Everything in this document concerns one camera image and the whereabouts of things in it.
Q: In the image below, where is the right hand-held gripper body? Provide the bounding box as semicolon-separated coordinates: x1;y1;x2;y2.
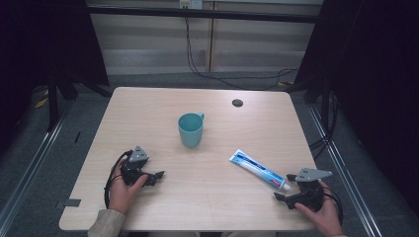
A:
286;167;333;212

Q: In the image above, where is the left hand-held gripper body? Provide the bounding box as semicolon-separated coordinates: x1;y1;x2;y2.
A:
120;145;152;187

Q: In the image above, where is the blue white toothpaste tube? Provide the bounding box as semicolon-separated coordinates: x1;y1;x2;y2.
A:
229;148;292;192

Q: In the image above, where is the teal cup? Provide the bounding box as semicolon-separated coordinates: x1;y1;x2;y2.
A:
177;112;206;149

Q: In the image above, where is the person's right hand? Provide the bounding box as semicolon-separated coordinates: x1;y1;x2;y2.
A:
294;180;345;237

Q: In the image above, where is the person's left hand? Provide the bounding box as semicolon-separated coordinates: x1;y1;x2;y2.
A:
108;157;149;215

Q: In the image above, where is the grey tape strip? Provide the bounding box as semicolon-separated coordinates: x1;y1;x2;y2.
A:
62;198;82;208

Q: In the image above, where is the black metal stand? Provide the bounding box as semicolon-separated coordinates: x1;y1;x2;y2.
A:
320;75;332;141
46;65;61;132

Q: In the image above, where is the yellow floor tape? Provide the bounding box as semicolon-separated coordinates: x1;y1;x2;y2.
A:
34;89;50;110

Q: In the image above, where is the dark curtain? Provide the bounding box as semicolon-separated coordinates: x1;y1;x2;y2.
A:
0;0;111;156
293;0;419;216

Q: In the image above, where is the black horizontal bar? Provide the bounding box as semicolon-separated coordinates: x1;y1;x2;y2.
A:
86;5;319;25

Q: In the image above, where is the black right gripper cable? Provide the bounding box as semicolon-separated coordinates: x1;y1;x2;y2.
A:
324;187;345;225

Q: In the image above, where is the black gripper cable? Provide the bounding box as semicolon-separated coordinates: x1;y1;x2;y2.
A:
104;150;133;209
324;187;345;225

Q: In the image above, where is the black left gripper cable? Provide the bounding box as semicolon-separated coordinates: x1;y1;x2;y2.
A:
104;150;133;209

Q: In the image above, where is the metal floor rail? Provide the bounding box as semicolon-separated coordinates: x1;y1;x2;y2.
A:
307;105;383;237
0;108;68;229

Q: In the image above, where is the bundle of black floor cables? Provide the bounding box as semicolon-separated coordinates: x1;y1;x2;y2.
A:
308;92;341;161

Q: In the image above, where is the long black wall cable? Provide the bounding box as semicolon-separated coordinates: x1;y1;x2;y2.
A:
184;16;299;92

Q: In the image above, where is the white wall socket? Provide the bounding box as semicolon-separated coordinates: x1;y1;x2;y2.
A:
179;0;204;10

